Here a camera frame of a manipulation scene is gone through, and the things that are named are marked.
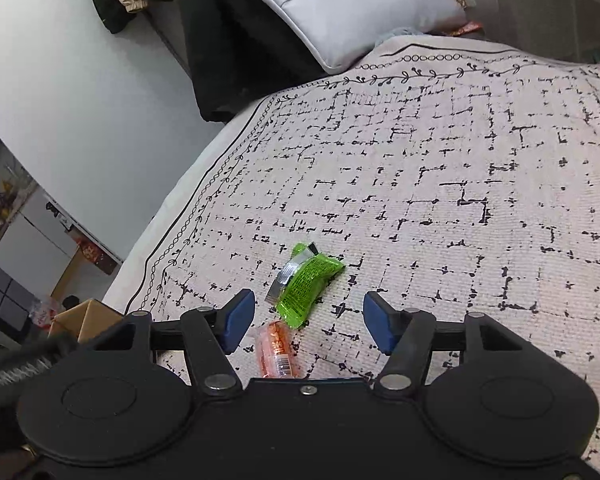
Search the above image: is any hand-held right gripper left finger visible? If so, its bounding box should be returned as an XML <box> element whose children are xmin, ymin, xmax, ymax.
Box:
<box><xmin>87</xmin><ymin>289</ymin><xmax>256</xmax><ymax>396</ymax></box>

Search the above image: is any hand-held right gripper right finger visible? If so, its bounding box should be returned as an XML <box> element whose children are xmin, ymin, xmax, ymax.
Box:
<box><xmin>362</xmin><ymin>290</ymin><xmax>531</xmax><ymax>393</ymax></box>

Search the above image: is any orange snack packet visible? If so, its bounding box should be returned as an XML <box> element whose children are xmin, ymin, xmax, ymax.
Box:
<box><xmin>255</xmin><ymin>321</ymin><xmax>301</xmax><ymax>380</ymax></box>

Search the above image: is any bright green snack packet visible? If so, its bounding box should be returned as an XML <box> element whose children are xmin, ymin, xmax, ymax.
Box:
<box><xmin>265</xmin><ymin>242</ymin><xmax>346</xmax><ymax>331</ymax></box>

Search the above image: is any cardboard box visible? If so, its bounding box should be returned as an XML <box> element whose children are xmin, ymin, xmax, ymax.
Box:
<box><xmin>47</xmin><ymin>299</ymin><xmax>126</xmax><ymax>346</ymax></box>

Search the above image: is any red and white bag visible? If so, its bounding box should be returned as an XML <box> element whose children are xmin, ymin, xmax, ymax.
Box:
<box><xmin>30</xmin><ymin>297</ymin><xmax>66</xmax><ymax>328</ymax></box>

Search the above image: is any dark grey cabinet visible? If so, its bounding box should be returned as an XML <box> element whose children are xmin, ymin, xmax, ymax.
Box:
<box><xmin>0</xmin><ymin>257</ymin><xmax>36</xmax><ymax>333</ymax></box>

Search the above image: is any white cabinet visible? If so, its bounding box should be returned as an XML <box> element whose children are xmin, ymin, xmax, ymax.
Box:
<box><xmin>0</xmin><ymin>185</ymin><xmax>81</xmax><ymax>297</ymax></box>

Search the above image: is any patterned white blanket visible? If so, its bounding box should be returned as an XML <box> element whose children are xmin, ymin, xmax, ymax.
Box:
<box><xmin>102</xmin><ymin>35</ymin><xmax>600</xmax><ymax>466</ymax></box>

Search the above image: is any black cloth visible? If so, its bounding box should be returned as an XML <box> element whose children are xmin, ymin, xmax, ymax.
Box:
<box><xmin>177</xmin><ymin>0</ymin><xmax>331</xmax><ymax>123</ymax></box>

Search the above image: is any light blue cloth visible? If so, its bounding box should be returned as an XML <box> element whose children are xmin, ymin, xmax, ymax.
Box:
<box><xmin>375</xmin><ymin>27</ymin><xmax>423</xmax><ymax>47</ymax></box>

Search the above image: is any red wrapper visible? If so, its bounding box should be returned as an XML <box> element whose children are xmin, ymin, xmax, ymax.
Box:
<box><xmin>447</xmin><ymin>21</ymin><xmax>483</xmax><ymax>37</ymax></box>

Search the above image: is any grey pillow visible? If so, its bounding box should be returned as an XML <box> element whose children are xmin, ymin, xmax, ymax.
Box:
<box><xmin>248</xmin><ymin>0</ymin><xmax>468</xmax><ymax>75</ymax></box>

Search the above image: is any red wall decoration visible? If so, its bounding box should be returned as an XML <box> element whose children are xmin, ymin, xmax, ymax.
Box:
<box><xmin>72</xmin><ymin>232</ymin><xmax>118</xmax><ymax>273</ymax></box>

